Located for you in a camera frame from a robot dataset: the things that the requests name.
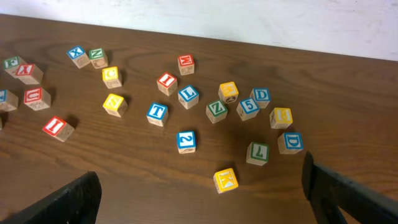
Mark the green L letter block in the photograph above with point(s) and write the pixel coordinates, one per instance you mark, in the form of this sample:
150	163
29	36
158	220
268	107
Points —
257	154

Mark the blue d block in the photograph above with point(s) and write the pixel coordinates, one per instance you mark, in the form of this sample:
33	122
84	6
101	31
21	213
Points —
290	143
261	96

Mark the green F letter block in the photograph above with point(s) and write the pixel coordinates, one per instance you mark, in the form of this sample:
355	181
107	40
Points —
10	65

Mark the red Y letter block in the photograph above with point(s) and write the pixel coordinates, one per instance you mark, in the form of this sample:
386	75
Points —
29	74

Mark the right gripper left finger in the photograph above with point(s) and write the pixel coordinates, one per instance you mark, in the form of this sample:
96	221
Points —
77	202

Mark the yellow block centre upper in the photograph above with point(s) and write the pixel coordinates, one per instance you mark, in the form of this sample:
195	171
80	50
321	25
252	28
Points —
115	105

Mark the red I block upper right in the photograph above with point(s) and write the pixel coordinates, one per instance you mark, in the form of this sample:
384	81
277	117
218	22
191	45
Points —
167	83

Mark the red H letter block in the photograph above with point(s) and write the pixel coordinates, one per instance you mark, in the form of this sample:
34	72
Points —
186	64

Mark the blue D block right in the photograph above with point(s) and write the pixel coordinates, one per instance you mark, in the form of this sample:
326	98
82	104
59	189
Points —
290	143

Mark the blue D block upper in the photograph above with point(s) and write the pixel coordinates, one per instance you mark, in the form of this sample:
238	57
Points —
261	96

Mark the red U block centre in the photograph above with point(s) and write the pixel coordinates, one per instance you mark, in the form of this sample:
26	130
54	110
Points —
37	99

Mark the green N letter block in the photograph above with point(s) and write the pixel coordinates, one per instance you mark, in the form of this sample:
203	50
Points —
98	58

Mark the green Z letter block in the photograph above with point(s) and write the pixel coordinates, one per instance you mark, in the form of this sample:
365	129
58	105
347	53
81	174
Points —
216	111

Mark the blue P letter block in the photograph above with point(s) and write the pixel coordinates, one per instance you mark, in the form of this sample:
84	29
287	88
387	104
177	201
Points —
9	101

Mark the blue S letter block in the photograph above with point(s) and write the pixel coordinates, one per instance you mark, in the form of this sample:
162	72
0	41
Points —
247	109

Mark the blue X letter block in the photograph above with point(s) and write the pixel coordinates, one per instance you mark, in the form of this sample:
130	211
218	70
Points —
79	57

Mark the blue Z letter block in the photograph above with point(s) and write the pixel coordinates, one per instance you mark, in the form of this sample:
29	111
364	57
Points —
186	142

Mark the yellow block lower right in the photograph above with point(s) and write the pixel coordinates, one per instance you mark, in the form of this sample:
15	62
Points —
225	180

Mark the yellow 8 letter block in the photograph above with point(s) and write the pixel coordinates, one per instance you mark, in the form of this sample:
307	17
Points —
280	118

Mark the yellow C letter block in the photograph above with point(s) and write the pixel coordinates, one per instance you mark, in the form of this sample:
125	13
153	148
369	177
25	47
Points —
111	77

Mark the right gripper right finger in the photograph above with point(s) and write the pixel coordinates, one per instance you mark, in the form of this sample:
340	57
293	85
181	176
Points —
330	192

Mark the yellow block upper right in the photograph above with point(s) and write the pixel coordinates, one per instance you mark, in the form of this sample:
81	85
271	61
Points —
228	92

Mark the blue T letter block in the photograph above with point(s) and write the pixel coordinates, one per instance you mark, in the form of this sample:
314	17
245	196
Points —
157	114

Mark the red i block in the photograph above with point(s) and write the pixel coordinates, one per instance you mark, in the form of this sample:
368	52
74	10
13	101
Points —
58	128
167	83

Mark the red I block centre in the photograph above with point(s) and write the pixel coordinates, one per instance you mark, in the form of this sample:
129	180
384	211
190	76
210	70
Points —
58	128

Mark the blue L letter block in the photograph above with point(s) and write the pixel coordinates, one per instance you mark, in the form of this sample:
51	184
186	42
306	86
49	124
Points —
188	96

